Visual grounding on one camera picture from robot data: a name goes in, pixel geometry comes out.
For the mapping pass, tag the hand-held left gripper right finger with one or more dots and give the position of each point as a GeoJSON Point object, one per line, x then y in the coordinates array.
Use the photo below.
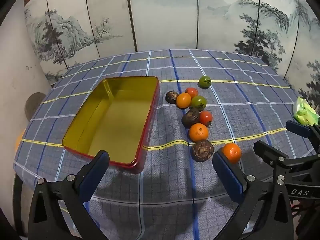
{"type": "Point", "coordinates": [228, 177]}

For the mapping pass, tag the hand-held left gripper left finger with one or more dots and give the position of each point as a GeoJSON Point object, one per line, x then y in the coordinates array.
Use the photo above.
{"type": "Point", "coordinates": [92, 177]}

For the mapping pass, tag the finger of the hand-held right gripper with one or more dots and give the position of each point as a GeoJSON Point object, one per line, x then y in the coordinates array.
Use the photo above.
{"type": "Point", "coordinates": [297, 128]}
{"type": "Point", "coordinates": [272, 153]}

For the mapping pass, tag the orange tangerine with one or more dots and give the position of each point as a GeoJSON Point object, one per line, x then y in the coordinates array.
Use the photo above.
{"type": "Point", "coordinates": [232, 153]}
{"type": "Point", "coordinates": [183, 100]}
{"type": "Point", "coordinates": [198, 132]}

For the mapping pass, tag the brown water chestnut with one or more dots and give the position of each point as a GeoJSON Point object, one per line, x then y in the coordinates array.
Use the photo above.
{"type": "Point", "coordinates": [171, 97]}
{"type": "Point", "coordinates": [202, 150]}
{"type": "Point", "coordinates": [190, 118]}

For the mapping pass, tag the red and gold tin box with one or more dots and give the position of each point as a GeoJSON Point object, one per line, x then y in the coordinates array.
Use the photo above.
{"type": "Point", "coordinates": [112, 120]}

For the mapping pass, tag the red tomato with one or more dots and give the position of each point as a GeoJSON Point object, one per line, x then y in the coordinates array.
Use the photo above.
{"type": "Point", "coordinates": [192, 91]}
{"type": "Point", "coordinates": [205, 118]}

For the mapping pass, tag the green tomato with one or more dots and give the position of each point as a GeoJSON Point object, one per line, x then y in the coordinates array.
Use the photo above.
{"type": "Point", "coordinates": [205, 81]}
{"type": "Point", "coordinates": [198, 102]}

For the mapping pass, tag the green plastic packet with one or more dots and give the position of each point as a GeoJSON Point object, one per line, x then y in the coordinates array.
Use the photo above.
{"type": "Point", "coordinates": [303, 112]}

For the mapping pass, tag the blue plaid tablecloth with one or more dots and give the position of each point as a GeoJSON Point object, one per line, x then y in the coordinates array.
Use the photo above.
{"type": "Point", "coordinates": [162, 180]}

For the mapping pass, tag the black table leg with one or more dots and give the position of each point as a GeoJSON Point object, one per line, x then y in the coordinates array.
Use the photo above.
{"type": "Point", "coordinates": [17, 205]}

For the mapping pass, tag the orange round object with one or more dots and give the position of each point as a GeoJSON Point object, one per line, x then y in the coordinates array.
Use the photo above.
{"type": "Point", "coordinates": [20, 140]}

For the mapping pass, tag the round brown wooden disc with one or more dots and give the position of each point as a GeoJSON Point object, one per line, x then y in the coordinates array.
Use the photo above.
{"type": "Point", "coordinates": [33, 105]}

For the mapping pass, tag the painted folding screen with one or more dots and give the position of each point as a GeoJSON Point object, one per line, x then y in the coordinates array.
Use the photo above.
{"type": "Point", "coordinates": [162, 17]}

